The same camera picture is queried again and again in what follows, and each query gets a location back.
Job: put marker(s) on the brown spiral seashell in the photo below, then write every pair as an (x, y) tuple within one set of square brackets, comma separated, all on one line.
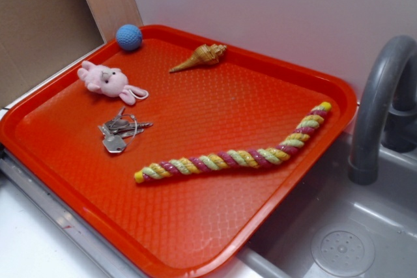
[(204, 55)]

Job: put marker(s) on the silver key bunch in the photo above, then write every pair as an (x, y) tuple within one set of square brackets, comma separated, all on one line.
[(121, 130)]

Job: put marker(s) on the blue dimpled ball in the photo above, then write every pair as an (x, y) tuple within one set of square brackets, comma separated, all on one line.
[(129, 37)]

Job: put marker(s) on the orange plastic tray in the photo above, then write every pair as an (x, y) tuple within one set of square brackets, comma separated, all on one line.
[(182, 226)]

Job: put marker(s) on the grey toy sink basin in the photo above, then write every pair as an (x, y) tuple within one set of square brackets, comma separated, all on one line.
[(329, 226)]

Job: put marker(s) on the grey toy faucet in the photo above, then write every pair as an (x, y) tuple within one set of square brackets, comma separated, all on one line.
[(387, 111)]

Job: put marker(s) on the brown cardboard panel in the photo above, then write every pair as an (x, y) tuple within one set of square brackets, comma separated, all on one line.
[(39, 38)]

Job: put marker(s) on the pink plush bunny keychain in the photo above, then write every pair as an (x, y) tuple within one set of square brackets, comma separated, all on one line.
[(110, 82)]

